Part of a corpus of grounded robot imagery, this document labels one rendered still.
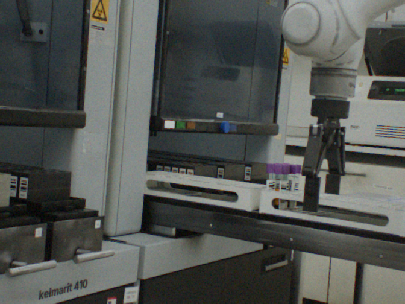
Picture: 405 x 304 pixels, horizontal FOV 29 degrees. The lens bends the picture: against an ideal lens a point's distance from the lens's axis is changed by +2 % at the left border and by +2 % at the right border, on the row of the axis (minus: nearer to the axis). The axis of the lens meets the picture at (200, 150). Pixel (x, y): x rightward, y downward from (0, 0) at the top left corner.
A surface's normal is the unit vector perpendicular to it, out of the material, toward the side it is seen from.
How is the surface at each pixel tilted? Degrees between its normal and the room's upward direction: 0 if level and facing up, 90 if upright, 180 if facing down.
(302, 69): 90
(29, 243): 90
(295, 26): 93
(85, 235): 90
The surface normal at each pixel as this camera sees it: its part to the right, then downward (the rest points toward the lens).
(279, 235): -0.51, 0.00
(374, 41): -0.36, 0.85
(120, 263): 0.85, 0.10
